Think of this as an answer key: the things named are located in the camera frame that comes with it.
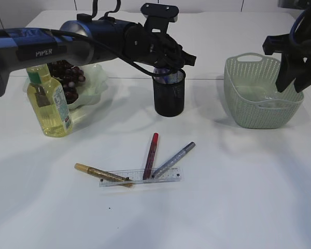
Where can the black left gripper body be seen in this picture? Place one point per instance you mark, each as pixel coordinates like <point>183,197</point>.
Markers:
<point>165,52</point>

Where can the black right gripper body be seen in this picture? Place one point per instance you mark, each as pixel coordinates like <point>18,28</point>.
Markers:
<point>297,42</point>

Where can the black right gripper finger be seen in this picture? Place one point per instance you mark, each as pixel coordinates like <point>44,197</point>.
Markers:
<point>290,67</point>
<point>303,76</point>

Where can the clear plastic sheet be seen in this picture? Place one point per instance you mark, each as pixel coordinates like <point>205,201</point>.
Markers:
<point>270,102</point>

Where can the purple grape bunch with leaf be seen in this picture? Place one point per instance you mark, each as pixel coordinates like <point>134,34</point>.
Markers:
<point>69,76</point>

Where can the red glitter marker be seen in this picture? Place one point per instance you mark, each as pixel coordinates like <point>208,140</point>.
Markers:
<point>151,155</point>

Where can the yellow oil bottle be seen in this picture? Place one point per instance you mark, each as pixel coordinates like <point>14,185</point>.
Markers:
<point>48,101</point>

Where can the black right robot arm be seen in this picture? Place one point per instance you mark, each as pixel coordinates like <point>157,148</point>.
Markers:
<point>302,5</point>

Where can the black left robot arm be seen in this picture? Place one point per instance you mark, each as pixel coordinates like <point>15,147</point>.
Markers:
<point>84,43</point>

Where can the black mesh pen cup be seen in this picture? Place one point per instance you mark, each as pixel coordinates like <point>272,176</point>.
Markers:
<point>169,94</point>

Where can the pale green woven basket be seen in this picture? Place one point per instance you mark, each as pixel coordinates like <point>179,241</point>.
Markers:
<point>251,94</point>

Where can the translucent green wavy plate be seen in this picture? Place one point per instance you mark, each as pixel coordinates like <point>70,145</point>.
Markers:
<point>90,92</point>

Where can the clear plastic ruler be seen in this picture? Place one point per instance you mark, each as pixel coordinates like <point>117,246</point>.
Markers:
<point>135,177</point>

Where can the silver glitter marker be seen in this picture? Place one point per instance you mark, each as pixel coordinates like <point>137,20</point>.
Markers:
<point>173,160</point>

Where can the gold glitter marker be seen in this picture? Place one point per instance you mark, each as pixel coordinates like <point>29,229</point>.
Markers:
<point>103,174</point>

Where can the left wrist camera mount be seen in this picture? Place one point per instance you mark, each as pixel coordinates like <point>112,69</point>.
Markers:
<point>159,16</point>

